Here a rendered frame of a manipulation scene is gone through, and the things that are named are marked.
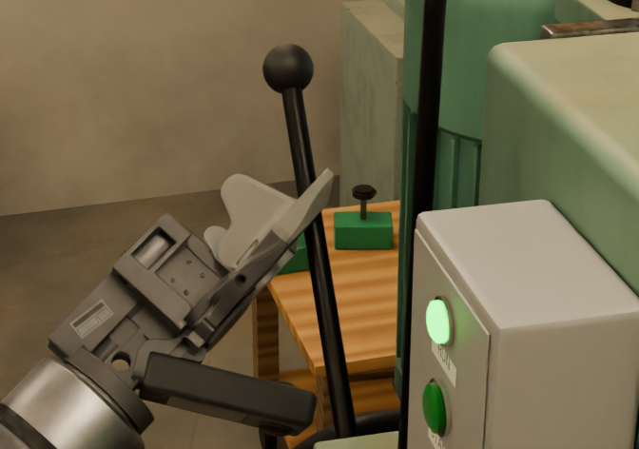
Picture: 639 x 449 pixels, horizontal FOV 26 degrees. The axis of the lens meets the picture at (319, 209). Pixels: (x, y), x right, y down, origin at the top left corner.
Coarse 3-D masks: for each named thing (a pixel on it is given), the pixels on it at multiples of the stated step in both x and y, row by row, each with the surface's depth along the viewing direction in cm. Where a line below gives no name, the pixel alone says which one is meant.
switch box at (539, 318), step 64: (448, 256) 54; (512, 256) 54; (576, 256) 54; (512, 320) 49; (576, 320) 49; (448, 384) 55; (512, 384) 50; (576, 384) 51; (448, 448) 56; (512, 448) 51; (576, 448) 52
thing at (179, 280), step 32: (160, 224) 91; (128, 256) 90; (160, 256) 91; (192, 256) 92; (96, 288) 91; (128, 288) 91; (160, 288) 90; (192, 288) 91; (96, 320) 90; (128, 320) 91; (160, 320) 91; (192, 320) 90; (224, 320) 90; (64, 352) 89; (96, 352) 90; (128, 352) 90; (160, 352) 90; (192, 352) 90; (128, 384) 90; (128, 416) 88
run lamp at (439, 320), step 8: (440, 296) 54; (432, 304) 54; (440, 304) 54; (448, 304) 53; (432, 312) 54; (440, 312) 53; (448, 312) 53; (432, 320) 54; (440, 320) 53; (448, 320) 53; (432, 328) 54; (440, 328) 53; (448, 328) 53; (432, 336) 54; (440, 336) 53; (448, 336) 53; (448, 344) 54
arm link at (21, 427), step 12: (0, 408) 87; (0, 420) 86; (12, 420) 86; (24, 420) 85; (0, 432) 85; (12, 432) 85; (24, 432) 85; (36, 432) 85; (0, 444) 85; (12, 444) 84; (24, 444) 84; (36, 444) 84; (48, 444) 85
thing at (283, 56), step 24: (288, 48) 93; (264, 72) 94; (288, 72) 93; (312, 72) 94; (288, 96) 93; (288, 120) 93; (312, 168) 92; (312, 240) 91; (312, 264) 90; (336, 312) 90; (336, 336) 89; (336, 360) 89; (336, 384) 88; (336, 408) 88; (336, 432) 88
